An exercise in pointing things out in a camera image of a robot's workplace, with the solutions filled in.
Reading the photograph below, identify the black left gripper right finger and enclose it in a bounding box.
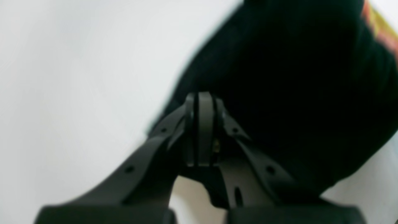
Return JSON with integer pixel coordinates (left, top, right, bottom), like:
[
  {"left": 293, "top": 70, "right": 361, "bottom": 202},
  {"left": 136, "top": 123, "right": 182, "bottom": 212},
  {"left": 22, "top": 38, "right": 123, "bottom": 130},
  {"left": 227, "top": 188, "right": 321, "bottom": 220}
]
[{"left": 197, "top": 92, "right": 365, "bottom": 224}]

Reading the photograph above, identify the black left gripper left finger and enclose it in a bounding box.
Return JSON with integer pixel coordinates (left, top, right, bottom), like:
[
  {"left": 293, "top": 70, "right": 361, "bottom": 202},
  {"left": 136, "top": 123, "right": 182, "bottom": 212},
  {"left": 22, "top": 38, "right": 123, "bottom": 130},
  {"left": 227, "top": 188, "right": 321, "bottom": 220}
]
[{"left": 35, "top": 93, "right": 195, "bottom": 224}]

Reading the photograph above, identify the black t-shirt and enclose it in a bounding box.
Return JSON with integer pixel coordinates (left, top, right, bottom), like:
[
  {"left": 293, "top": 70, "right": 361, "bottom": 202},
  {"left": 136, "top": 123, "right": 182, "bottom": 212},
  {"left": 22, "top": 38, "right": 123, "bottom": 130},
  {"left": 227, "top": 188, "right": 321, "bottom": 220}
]
[{"left": 157, "top": 0, "right": 397, "bottom": 204}]

